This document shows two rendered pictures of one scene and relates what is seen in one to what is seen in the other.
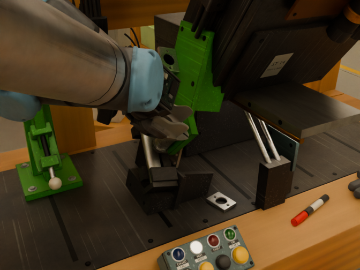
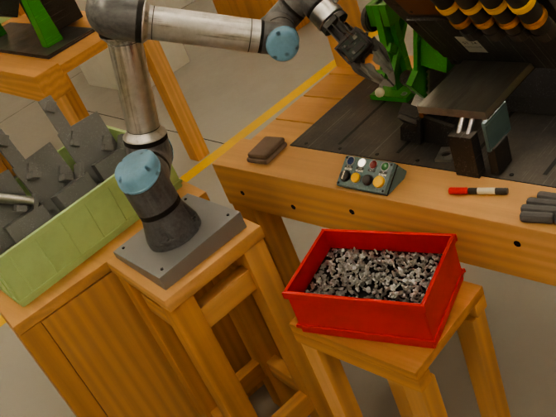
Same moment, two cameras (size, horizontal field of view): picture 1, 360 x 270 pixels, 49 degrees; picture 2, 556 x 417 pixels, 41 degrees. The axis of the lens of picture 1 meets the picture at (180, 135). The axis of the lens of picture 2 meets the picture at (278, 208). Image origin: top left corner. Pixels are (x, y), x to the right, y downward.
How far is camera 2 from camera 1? 1.57 m
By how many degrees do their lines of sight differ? 70
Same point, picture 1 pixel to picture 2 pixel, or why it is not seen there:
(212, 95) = (435, 57)
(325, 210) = (491, 198)
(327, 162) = not seen: outside the picture
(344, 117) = (460, 109)
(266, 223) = (440, 182)
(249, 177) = not seen: hidden behind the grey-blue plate
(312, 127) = (426, 107)
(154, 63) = (276, 38)
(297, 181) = (523, 171)
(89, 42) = (227, 31)
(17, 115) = not seen: hidden behind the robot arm
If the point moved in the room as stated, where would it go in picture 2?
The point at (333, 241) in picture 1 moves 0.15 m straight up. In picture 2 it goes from (458, 219) to (444, 162)
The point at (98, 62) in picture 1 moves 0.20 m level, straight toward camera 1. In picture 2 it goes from (232, 38) to (156, 81)
